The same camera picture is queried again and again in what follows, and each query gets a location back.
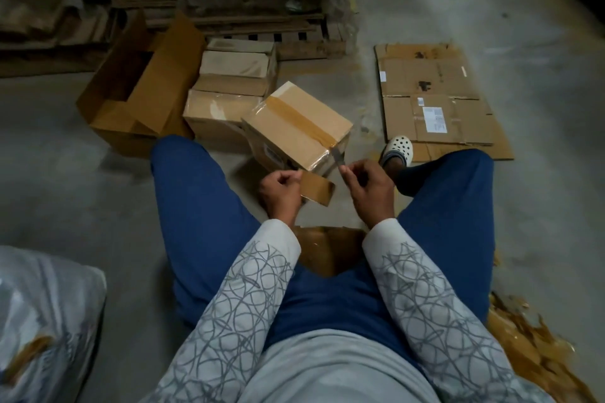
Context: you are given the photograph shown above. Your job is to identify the person's right hand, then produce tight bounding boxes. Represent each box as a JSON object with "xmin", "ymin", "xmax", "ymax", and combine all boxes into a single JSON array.
[{"xmin": 338, "ymin": 159, "xmax": 397, "ymax": 231}]

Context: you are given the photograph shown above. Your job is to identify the person's left hand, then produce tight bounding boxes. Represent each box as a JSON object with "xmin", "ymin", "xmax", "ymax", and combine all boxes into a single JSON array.
[{"xmin": 258, "ymin": 168, "xmax": 306, "ymax": 227}]

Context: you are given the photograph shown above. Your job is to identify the brown packing tape roll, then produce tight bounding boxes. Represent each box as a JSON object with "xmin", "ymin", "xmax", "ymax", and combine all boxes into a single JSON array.
[{"xmin": 297, "ymin": 169, "xmax": 338, "ymax": 208}]

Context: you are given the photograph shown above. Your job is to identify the brown cardboard sheet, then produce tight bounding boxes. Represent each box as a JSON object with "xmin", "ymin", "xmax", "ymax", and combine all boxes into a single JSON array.
[{"xmin": 375, "ymin": 43, "xmax": 516, "ymax": 165}]

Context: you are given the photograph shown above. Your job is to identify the small brown cardboard box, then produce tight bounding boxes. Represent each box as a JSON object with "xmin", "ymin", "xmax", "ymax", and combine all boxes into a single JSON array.
[{"xmin": 199, "ymin": 37, "xmax": 281, "ymax": 81}]

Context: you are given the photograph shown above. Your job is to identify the large black-label cardboard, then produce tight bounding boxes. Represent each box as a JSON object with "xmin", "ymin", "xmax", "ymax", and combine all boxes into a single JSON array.
[{"xmin": 76, "ymin": 9, "xmax": 209, "ymax": 159}]

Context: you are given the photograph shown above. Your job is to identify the person's left forearm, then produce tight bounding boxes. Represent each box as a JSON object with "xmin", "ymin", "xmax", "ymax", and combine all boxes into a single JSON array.
[{"xmin": 142, "ymin": 219, "xmax": 304, "ymax": 403}]

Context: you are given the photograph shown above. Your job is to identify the person's right forearm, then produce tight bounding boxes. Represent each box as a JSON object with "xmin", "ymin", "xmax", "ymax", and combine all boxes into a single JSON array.
[{"xmin": 362, "ymin": 217, "xmax": 559, "ymax": 403}]

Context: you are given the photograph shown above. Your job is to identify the person's right white clog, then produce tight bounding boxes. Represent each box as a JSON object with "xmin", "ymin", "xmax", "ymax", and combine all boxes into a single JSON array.
[{"xmin": 379, "ymin": 134, "xmax": 416, "ymax": 173}]

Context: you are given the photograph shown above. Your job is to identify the person's blue trousers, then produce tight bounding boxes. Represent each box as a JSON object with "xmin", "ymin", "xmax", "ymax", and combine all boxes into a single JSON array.
[{"xmin": 149, "ymin": 135, "xmax": 497, "ymax": 361}]

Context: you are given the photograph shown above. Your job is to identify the person's grey shirt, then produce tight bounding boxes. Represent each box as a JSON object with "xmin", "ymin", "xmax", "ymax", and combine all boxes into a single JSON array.
[{"xmin": 234, "ymin": 327, "xmax": 444, "ymax": 403}]

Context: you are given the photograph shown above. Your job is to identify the crumpled brown tape scraps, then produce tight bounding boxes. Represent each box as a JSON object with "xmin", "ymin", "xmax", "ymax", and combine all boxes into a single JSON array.
[{"xmin": 486, "ymin": 289, "xmax": 599, "ymax": 403}]

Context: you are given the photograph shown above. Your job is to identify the brown plastic-wrapped stool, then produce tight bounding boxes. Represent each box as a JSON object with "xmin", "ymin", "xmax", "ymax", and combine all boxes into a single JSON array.
[{"xmin": 293, "ymin": 224, "xmax": 370, "ymax": 278}]

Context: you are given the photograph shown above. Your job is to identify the white woven sack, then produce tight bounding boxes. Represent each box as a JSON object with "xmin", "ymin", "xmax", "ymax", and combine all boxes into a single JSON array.
[{"xmin": 0, "ymin": 245, "xmax": 109, "ymax": 403}]

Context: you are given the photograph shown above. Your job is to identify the pile of grey sacks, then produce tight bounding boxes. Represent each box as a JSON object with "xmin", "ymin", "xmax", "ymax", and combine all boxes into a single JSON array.
[{"xmin": 0, "ymin": 0, "xmax": 119, "ymax": 50}]

